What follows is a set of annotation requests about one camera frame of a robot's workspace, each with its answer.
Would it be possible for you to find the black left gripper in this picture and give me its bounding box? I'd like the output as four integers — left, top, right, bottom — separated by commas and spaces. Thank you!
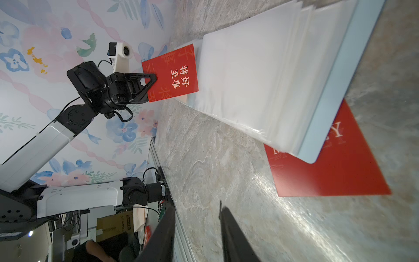
67, 61, 157, 120

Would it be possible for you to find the red money card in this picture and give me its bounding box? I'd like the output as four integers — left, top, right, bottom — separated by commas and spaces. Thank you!
265, 102, 392, 197

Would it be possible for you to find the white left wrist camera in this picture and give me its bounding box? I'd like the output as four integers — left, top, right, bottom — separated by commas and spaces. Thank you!
107, 42, 134, 73

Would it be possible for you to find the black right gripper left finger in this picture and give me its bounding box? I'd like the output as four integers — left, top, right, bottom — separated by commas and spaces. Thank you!
134, 206, 176, 262

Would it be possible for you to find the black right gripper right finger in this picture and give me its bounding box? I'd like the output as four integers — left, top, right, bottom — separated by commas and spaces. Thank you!
219, 202, 260, 262

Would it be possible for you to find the red card gold text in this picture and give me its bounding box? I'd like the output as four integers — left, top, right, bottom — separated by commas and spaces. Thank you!
142, 44, 199, 102

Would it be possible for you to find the person in dark clothing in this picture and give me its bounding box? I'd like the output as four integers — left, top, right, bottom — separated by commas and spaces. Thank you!
72, 233, 141, 262

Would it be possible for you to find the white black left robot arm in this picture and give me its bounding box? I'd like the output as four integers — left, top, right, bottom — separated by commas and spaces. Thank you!
1, 62, 165, 241

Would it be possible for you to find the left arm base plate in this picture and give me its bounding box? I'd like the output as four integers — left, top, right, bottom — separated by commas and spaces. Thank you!
156, 167, 175, 221

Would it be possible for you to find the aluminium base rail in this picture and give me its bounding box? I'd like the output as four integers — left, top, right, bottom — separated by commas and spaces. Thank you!
143, 136, 196, 262

